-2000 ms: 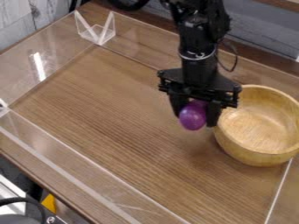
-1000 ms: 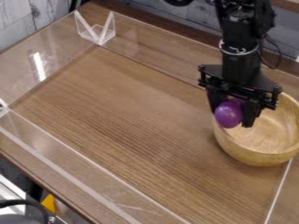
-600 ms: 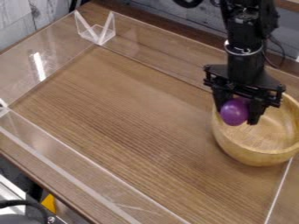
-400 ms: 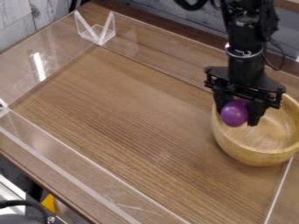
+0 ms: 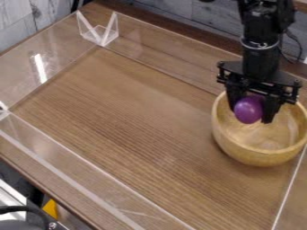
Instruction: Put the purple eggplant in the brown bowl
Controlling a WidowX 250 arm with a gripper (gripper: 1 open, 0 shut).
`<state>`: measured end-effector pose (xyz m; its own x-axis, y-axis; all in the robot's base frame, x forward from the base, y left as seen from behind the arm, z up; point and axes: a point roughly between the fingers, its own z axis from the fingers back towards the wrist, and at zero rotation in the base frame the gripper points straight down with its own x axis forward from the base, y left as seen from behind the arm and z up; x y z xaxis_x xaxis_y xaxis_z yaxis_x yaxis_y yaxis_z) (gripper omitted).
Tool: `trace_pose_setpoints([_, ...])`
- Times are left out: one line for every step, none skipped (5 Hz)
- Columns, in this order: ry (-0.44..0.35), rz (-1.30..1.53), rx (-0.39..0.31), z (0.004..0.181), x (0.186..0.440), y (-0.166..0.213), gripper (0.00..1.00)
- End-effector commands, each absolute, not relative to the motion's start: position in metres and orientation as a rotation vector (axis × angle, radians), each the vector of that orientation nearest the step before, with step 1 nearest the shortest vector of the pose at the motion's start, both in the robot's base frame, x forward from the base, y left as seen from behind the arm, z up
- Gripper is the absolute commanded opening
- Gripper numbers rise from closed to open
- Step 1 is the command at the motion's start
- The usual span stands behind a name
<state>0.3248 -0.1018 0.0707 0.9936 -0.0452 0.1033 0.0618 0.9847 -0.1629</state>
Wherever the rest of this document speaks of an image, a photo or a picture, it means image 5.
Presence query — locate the purple toy eggplant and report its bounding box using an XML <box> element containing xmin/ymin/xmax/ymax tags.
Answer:
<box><xmin>234</xmin><ymin>95</ymin><xmax>263</xmax><ymax>124</ymax></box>

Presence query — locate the yellow black device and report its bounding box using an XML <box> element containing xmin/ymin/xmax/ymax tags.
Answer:
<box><xmin>42</xmin><ymin>198</ymin><xmax>70</xmax><ymax>230</ymax></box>

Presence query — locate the light wooden bowl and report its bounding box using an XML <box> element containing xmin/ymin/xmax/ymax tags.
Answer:
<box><xmin>211</xmin><ymin>93</ymin><xmax>307</xmax><ymax>167</ymax></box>

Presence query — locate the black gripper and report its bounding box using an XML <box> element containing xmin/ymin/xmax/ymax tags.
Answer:
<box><xmin>218</xmin><ymin>38</ymin><xmax>302</xmax><ymax>124</ymax></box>

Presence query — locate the black cable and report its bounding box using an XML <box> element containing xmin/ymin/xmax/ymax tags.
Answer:
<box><xmin>0</xmin><ymin>205</ymin><xmax>44</xmax><ymax>230</ymax></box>

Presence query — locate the clear acrylic barrier wall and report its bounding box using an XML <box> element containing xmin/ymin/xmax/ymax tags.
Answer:
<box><xmin>0</xmin><ymin>8</ymin><xmax>307</xmax><ymax>230</ymax></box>

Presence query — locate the clear acrylic corner bracket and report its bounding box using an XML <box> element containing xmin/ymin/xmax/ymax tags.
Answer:
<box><xmin>76</xmin><ymin>11</ymin><xmax>119</xmax><ymax>47</ymax></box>

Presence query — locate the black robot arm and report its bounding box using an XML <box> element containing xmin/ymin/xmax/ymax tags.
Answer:
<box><xmin>218</xmin><ymin>0</ymin><xmax>302</xmax><ymax>124</ymax></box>

